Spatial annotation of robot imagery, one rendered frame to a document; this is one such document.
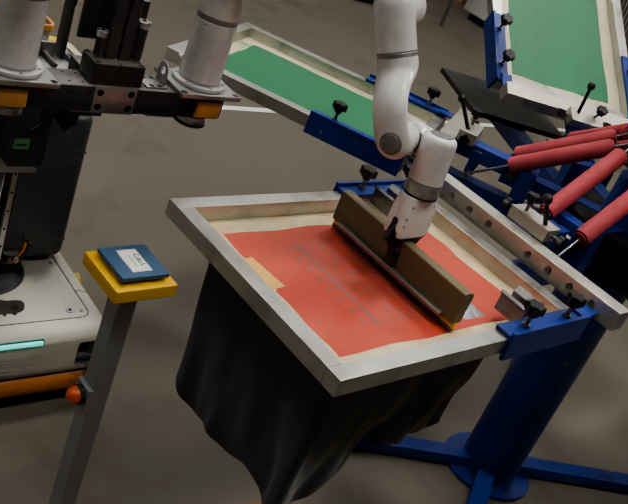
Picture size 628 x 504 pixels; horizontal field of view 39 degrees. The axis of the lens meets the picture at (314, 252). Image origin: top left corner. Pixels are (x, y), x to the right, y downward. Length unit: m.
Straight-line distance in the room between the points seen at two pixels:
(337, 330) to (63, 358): 1.15
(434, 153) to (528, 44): 1.61
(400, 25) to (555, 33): 1.75
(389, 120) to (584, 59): 1.81
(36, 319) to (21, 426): 0.31
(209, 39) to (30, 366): 1.11
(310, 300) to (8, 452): 1.15
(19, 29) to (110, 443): 1.33
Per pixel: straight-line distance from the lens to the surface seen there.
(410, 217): 1.86
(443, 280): 1.84
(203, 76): 2.03
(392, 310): 1.84
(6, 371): 2.60
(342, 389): 1.53
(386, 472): 2.98
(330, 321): 1.72
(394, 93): 1.78
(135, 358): 3.01
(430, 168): 1.83
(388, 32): 1.81
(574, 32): 3.57
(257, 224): 1.95
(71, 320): 2.63
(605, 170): 2.55
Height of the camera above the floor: 1.84
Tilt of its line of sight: 27 degrees down
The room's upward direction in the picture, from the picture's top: 22 degrees clockwise
